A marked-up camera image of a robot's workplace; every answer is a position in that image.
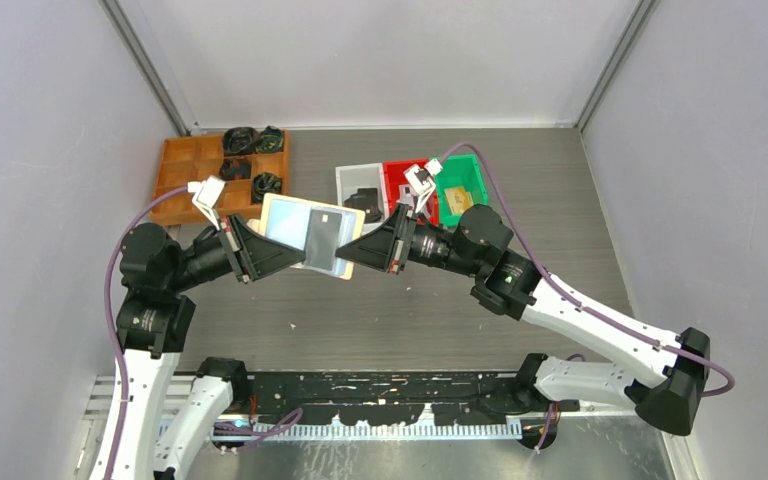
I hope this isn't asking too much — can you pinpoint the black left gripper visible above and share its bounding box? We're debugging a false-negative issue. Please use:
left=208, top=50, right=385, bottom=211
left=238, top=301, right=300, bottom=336
left=168, top=210, right=307, bottom=290

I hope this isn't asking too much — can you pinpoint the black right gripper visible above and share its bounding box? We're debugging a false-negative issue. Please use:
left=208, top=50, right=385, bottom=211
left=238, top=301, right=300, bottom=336
left=336, top=202, right=483, bottom=278

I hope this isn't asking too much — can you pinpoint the grey credit card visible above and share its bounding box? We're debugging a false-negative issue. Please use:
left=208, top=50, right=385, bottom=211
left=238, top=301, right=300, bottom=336
left=304, top=209, right=342, bottom=271

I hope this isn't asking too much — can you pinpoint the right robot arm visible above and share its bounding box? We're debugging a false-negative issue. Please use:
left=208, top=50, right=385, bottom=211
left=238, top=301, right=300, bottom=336
left=336, top=205, right=711, bottom=436

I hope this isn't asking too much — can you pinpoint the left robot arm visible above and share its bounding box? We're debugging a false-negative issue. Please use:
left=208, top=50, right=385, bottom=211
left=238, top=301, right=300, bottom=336
left=90, top=214, right=305, bottom=479

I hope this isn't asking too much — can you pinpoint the yellow card in green bin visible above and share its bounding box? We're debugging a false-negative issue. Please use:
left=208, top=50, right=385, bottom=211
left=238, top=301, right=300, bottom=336
left=444, top=186, right=474, bottom=216

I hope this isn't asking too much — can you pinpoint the black leather wallet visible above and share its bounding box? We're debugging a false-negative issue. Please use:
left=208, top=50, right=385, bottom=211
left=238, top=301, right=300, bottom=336
left=343, top=187, right=383, bottom=224

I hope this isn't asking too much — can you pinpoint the dark floral rolled tie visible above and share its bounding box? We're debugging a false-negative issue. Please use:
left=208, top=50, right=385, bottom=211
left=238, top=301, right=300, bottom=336
left=251, top=172, right=283, bottom=204

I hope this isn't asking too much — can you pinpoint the white plastic bin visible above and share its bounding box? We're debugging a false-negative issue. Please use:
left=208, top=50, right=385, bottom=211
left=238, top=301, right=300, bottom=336
left=335, top=163, right=390, bottom=234

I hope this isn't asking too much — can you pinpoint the red plastic bin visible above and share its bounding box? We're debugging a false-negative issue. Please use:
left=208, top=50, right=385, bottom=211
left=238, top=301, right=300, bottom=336
left=382, top=158, right=439, bottom=225

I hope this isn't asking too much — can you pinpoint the small dark rolled tie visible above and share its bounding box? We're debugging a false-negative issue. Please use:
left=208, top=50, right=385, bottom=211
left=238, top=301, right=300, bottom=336
left=219, top=156, right=252, bottom=181

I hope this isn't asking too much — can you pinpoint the green plastic bin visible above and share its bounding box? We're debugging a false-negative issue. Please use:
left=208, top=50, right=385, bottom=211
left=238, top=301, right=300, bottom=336
left=435, top=154, right=488, bottom=228

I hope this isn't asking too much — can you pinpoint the green floral rolled tie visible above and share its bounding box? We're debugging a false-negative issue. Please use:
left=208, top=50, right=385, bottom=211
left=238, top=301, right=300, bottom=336
left=255, top=125, right=285, bottom=154

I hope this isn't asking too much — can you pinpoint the black rolled tie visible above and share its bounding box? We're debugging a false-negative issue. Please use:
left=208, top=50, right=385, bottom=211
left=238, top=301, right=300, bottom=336
left=221, top=126, right=260, bottom=157

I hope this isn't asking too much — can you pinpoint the orange wooden compartment tray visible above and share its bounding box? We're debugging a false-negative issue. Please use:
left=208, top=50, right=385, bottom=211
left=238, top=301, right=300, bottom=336
left=150, top=130, right=292, bottom=226

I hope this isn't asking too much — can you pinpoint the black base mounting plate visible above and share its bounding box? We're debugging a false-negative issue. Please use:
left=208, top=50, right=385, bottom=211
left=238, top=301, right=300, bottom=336
left=229, top=371, right=548, bottom=426

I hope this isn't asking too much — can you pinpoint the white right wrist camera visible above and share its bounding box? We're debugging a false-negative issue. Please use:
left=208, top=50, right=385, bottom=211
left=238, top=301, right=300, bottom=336
left=404, top=158, right=443, bottom=214

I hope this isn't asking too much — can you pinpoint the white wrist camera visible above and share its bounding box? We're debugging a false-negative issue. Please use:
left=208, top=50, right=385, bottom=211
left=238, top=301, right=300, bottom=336
left=404, top=158, right=443, bottom=214
left=187, top=176, right=226, bottom=230

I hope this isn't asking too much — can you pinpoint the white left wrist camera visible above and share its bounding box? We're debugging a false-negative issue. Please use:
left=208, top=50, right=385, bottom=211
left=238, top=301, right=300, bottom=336
left=187, top=176, right=226, bottom=230

